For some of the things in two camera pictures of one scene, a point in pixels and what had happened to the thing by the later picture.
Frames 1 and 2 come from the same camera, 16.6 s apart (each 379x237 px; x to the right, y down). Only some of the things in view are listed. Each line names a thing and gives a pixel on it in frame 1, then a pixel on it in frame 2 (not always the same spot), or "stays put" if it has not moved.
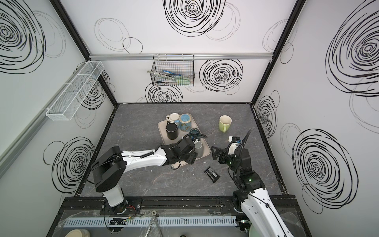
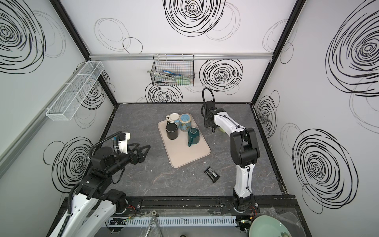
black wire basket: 176,70 stays put
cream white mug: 172,117 stays put
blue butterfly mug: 184,122 stays put
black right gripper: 223,155 -> 208,112
